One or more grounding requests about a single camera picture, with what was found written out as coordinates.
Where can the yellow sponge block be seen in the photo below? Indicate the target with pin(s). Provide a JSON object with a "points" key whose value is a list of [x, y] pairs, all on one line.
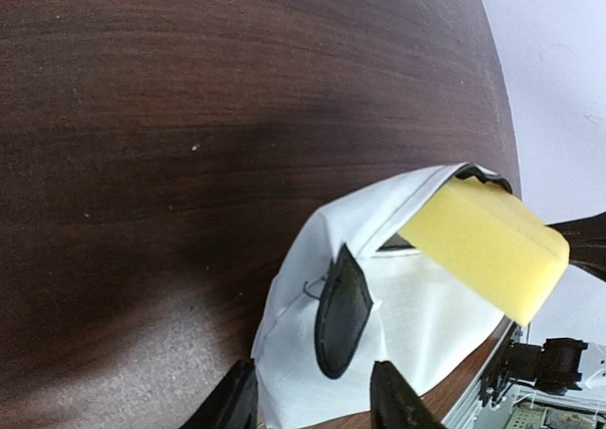
{"points": [[493, 243]]}

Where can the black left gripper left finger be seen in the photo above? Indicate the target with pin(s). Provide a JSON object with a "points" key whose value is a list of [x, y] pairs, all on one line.
{"points": [[232, 404]]}

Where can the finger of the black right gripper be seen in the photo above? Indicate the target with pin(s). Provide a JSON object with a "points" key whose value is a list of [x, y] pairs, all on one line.
{"points": [[586, 243]]}

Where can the aluminium front rail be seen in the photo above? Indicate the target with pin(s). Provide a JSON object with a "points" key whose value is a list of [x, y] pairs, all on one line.
{"points": [[525, 408]]}

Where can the white drawstring pouch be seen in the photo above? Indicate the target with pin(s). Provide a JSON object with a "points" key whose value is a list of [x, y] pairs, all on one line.
{"points": [[423, 320]]}

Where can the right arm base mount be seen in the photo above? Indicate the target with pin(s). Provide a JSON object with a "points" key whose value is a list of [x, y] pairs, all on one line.
{"points": [[552, 368]]}

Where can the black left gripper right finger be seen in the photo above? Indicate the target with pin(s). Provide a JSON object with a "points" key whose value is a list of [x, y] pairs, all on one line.
{"points": [[393, 402]]}

